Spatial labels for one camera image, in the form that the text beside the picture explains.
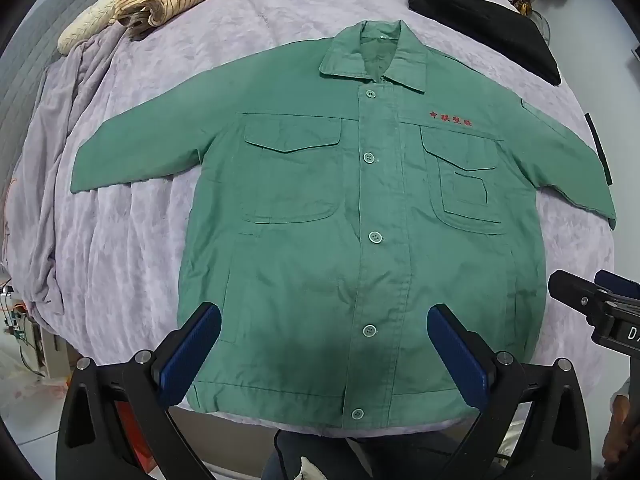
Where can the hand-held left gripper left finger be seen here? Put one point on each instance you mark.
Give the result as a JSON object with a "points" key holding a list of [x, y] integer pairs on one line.
{"points": [[192, 342]]}

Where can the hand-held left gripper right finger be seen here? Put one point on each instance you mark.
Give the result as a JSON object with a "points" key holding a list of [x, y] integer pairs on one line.
{"points": [[457, 347]]}

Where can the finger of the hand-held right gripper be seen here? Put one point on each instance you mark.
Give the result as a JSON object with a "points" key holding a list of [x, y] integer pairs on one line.
{"points": [[620, 282], [575, 291]]}

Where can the green work jacket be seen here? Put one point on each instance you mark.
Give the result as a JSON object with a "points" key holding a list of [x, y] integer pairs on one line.
{"points": [[310, 260]]}

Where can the person's right forearm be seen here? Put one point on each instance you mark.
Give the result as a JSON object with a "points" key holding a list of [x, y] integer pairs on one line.
{"points": [[620, 425]]}

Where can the lavender plush blanket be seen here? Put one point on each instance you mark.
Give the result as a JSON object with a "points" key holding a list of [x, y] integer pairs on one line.
{"points": [[140, 240]]}

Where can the person's jeans legs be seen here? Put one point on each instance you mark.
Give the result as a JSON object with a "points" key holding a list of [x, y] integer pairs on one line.
{"points": [[350, 455]]}

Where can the black garment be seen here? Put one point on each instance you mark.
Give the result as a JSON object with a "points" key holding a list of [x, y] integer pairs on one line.
{"points": [[480, 15]]}

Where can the grey quilted headboard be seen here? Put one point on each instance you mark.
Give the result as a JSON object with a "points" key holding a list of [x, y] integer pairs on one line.
{"points": [[25, 85]]}

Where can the brown cloth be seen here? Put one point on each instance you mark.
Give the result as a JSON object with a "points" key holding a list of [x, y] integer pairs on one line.
{"points": [[139, 24]]}

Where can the cream knitted cloth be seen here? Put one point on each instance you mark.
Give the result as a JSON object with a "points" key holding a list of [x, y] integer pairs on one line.
{"points": [[87, 22]]}

